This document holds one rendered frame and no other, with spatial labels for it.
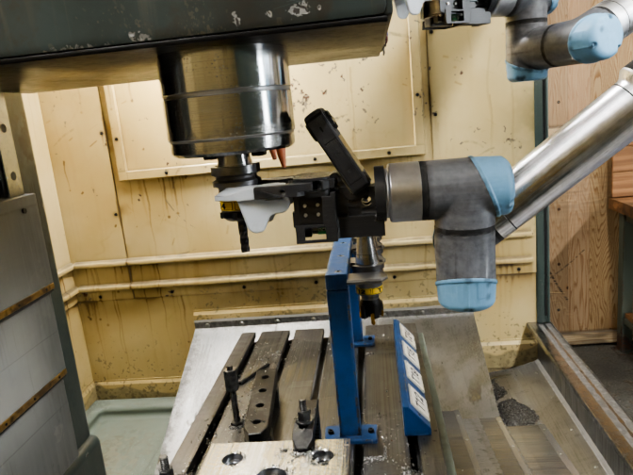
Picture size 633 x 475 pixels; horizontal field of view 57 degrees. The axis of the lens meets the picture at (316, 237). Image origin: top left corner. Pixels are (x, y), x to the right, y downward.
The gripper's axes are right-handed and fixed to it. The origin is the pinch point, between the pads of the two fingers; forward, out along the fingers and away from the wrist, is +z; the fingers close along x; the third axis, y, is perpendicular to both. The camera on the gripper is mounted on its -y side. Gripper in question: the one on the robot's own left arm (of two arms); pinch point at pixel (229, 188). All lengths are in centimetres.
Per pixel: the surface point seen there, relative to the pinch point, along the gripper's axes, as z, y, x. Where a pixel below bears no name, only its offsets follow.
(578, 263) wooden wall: -132, 90, 258
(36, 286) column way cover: 40.9, 16.9, 18.3
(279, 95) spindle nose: -8.3, -10.9, -3.8
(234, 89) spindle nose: -3.8, -12.0, -7.5
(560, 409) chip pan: -64, 74, 71
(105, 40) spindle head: 7.9, -17.9, -12.4
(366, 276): -16.4, 20.4, 24.9
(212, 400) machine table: 20, 52, 42
